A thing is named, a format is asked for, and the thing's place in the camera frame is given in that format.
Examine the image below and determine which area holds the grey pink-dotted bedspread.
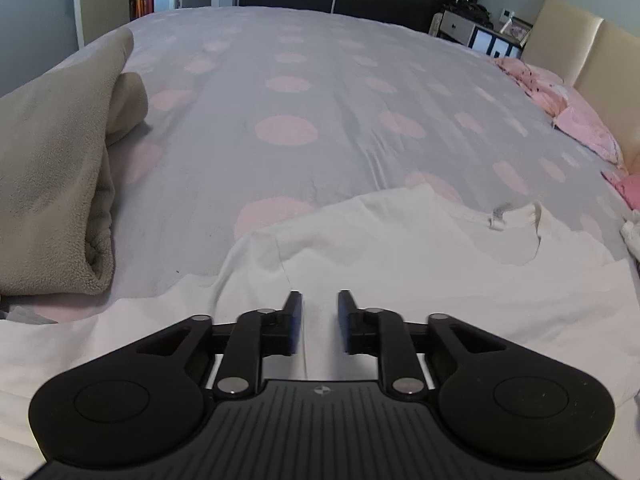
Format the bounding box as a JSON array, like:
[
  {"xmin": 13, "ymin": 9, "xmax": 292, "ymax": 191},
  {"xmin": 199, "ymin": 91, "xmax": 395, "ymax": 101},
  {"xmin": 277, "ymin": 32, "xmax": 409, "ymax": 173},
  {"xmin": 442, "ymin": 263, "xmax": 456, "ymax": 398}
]
[{"xmin": 0, "ymin": 6, "xmax": 640, "ymax": 326}]

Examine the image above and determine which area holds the white nightstand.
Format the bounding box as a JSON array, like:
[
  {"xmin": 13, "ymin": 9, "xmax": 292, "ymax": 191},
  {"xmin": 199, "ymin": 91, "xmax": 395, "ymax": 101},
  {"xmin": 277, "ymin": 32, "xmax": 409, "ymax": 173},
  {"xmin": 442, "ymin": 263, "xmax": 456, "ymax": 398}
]
[{"xmin": 430, "ymin": 10, "xmax": 525, "ymax": 61}]

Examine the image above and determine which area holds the pale pink printed pillow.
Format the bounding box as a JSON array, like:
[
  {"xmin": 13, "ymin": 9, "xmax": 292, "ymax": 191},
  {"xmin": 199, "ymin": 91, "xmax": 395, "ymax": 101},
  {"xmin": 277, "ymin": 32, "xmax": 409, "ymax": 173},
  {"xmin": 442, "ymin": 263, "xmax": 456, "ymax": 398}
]
[{"xmin": 552, "ymin": 87, "xmax": 626, "ymax": 166}]

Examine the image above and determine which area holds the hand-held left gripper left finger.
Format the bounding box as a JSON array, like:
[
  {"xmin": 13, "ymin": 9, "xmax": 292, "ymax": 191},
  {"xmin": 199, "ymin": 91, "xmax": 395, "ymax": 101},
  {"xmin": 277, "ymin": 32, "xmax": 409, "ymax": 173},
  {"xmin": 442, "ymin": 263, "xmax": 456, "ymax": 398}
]
[{"xmin": 135, "ymin": 290, "xmax": 305, "ymax": 401}]

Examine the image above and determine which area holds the light grey garment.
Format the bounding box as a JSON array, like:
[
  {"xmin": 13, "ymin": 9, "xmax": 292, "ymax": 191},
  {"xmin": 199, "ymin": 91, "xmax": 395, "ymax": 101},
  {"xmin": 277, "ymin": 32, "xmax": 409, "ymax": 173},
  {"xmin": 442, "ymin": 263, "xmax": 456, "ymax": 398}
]
[{"xmin": 0, "ymin": 304, "xmax": 58, "ymax": 326}]

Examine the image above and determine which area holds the dark bundle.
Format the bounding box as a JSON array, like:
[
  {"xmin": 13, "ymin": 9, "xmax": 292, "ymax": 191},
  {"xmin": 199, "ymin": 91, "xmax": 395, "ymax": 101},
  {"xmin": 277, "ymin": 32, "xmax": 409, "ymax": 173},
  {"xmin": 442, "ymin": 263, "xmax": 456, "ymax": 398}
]
[{"xmin": 442, "ymin": 0, "xmax": 496, "ymax": 28}]

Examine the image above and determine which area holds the photo frame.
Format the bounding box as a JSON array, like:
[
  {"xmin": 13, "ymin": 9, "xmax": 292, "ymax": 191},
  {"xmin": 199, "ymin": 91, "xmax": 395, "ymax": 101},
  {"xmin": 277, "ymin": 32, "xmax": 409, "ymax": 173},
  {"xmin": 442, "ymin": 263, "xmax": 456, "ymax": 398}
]
[{"xmin": 502, "ymin": 16, "xmax": 535, "ymax": 46}]

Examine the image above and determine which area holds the cream white cloth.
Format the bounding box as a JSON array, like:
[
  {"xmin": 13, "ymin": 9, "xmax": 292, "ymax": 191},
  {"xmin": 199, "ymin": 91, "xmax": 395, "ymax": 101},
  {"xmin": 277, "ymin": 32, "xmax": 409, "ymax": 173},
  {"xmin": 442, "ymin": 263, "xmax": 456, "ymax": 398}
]
[{"xmin": 620, "ymin": 207, "xmax": 640, "ymax": 261}]

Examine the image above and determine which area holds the white t-shirt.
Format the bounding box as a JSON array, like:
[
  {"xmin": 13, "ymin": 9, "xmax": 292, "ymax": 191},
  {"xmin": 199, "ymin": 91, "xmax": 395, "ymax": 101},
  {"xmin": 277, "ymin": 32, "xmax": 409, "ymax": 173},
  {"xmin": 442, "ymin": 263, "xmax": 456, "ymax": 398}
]
[{"xmin": 0, "ymin": 183, "xmax": 640, "ymax": 466}]

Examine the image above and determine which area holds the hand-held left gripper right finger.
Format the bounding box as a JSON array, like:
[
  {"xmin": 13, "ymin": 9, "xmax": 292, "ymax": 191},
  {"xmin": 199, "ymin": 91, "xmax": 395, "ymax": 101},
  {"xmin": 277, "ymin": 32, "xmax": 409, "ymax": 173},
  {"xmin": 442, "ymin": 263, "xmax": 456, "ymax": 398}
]
[{"xmin": 337, "ymin": 289, "xmax": 508, "ymax": 401}]

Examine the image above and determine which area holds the taupe fleece blanket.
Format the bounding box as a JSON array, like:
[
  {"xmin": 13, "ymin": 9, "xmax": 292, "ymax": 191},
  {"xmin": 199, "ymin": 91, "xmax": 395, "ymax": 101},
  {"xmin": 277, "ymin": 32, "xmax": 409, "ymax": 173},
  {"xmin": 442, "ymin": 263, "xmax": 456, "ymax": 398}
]
[{"xmin": 0, "ymin": 26, "xmax": 150, "ymax": 297}]

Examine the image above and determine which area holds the pink dotted garment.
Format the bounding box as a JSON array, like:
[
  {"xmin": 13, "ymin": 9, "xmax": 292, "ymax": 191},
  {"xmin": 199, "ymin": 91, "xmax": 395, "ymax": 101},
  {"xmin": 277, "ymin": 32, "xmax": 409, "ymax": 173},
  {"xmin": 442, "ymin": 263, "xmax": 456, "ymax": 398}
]
[{"xmin": 492, "ymin": 56, "xmax": 567, "ymax": 117}]

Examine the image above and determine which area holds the cream padded headboard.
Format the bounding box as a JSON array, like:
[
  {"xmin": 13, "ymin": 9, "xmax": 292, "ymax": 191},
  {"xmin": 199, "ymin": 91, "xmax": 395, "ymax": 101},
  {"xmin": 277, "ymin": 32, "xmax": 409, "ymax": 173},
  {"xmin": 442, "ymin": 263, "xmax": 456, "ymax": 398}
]
[{"xmin": 520, "ymin": 0, "xmax": 640, "ymax": 171}]

